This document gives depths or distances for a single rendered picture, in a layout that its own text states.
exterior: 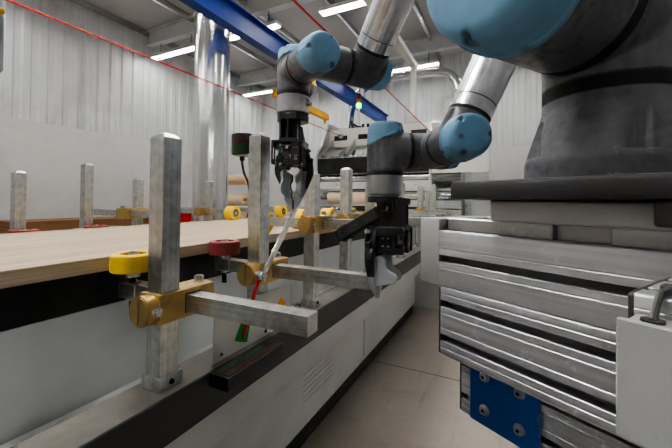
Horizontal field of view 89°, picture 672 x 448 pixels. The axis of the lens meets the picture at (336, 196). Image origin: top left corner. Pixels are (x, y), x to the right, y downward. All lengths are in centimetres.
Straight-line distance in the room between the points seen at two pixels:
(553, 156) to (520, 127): 932
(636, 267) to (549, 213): 8
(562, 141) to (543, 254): 11
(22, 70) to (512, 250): 839
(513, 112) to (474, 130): 922
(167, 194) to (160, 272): 13
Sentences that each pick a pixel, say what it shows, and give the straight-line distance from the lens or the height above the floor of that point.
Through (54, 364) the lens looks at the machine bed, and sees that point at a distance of 85.
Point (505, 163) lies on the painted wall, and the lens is 959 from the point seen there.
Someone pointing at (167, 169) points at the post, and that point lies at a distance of 64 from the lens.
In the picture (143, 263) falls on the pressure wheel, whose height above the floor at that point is 89.
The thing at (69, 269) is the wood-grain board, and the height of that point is 89.
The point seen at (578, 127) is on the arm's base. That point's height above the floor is 109.
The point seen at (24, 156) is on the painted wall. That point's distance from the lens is 824.
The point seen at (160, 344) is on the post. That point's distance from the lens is 67.
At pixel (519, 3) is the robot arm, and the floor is 116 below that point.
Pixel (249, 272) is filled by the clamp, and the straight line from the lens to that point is 80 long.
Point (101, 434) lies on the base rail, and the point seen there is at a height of 70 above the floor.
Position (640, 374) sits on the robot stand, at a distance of 27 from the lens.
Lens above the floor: 102
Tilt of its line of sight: 1 degrees up
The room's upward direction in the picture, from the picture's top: 1 degrees clockwise
